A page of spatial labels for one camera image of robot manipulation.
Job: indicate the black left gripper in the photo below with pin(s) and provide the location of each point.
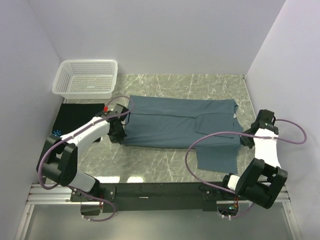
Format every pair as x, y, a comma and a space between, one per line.
118, 138

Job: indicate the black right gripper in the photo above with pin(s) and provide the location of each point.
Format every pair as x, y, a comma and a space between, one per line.
245, 141

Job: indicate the blue-grey t-shirt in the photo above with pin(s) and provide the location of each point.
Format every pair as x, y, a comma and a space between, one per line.
172, 123

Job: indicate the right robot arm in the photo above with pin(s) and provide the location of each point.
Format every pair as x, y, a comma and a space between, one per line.
263, 179

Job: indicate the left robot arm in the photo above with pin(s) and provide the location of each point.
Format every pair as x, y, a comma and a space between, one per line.
58, 163

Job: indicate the folded black t-shirt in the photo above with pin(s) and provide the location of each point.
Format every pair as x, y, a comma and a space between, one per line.
72, 116

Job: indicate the white plastic basket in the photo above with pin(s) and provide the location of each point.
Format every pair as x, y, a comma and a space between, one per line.
86, 79

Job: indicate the black base beam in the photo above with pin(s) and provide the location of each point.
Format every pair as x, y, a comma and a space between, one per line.
111, 198

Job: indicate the aluminium rail frame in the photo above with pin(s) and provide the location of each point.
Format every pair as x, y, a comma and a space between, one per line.
50, 215

